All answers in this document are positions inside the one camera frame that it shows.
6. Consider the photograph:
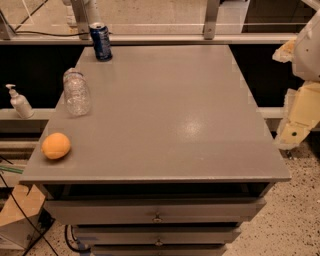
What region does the black floor cable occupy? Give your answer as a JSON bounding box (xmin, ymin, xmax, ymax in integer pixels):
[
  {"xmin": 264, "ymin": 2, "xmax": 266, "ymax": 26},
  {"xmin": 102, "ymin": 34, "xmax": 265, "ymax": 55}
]
[{"xmin": 0, "ymin": 173, "xmax": 60, "ymax": 256}]

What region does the cardboard box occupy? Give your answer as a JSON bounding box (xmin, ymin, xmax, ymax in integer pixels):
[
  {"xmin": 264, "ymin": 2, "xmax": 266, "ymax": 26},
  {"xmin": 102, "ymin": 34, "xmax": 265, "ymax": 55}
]
[{"xmin": 0, "ymin": 185, "xmax": 45, "ymax": 250}]

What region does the white pump dispenser bottle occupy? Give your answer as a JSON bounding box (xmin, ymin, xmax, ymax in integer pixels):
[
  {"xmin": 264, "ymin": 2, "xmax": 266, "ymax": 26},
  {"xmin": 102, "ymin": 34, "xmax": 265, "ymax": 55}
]
[{"xmin": 6, "ymin": 84, "xmax": 34, "ymax": 119}]

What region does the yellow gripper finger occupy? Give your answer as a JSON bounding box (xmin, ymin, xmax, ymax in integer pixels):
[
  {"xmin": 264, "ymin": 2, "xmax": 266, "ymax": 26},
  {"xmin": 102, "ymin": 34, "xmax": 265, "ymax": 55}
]
[
  {"xmin": 272, "ymin": 39, "xmax": 296, "ymax": 63},
  {"xmin": 274, "ymin": 81, "xmax": 320, "ymax": 150}
]

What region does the grey metal upright left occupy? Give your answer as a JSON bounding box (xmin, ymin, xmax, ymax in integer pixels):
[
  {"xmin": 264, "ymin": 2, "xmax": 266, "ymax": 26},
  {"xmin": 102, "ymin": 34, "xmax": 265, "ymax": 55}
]
[{"xmin": 71, "ymin": 0, "xmax": 89, "ymax": 40}]

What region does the grey metal upright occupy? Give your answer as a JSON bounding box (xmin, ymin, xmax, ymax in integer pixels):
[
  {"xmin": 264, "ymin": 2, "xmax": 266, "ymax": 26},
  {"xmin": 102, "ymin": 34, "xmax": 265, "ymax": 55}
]
[
  {"xmin": 71, "ymin": 0, "xmax": 89, "ymax": 40},
  {"xmin": 203, "ymin": 0, "xmax": 220, "ymax": 40}
]

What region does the grey drawer cabinet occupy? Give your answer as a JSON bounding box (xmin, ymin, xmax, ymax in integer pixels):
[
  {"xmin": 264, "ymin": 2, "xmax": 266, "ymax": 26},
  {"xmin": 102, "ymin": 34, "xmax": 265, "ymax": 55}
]
[{"xmin": 22, "ymin": 45, "xmax": 290, "ymax": 256}]

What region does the grey metal upright right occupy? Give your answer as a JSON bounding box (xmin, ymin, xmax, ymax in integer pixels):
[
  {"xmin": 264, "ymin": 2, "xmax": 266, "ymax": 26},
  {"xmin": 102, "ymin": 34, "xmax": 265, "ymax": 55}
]
[{"xmin": 203, "ymin": 0, "xmax": 220, "ymax": 40}]

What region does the blue soda can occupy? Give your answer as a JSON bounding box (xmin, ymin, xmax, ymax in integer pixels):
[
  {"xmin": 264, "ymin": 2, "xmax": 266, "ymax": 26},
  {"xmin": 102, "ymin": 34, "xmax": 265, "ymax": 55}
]
[{"xmin": 89, "ymin": 22, "xmax": 112, "ymax": 61}]

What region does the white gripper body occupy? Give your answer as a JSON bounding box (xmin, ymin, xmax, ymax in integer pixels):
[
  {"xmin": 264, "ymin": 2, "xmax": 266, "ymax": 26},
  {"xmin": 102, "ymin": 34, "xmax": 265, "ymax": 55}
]
[{"xmin": 292, "ymin": 10, "xmax": 320, "ymax": 82}]

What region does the green rod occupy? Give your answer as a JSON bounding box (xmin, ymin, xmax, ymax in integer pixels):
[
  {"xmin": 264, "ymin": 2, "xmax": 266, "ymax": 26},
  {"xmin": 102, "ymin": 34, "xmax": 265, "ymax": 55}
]
[{"xmin": 0, "ymin": 166, "xmax": 23, "ymax": 174}]

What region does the clear plastic water bottle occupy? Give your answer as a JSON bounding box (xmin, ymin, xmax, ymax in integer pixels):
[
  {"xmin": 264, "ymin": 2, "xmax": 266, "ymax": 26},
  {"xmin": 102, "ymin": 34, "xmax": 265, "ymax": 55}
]
[{"xmin": 63, "ymin": 68, "xmax": 91, "ymax": 116}]

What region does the black cable on shelf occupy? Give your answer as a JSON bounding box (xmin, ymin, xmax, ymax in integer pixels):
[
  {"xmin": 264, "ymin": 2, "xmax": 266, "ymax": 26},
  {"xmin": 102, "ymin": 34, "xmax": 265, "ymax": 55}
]
[{"xmin": 14, "ymin": 0, "xmax": 90, "ymax": 37}]

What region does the orange fruit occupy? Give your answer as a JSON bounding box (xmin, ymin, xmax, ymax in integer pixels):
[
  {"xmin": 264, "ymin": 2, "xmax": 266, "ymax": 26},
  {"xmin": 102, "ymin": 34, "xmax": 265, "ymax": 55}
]
[{"xmin": 41, "ymin": 133, "xmax": 71, "ymax": 160}]

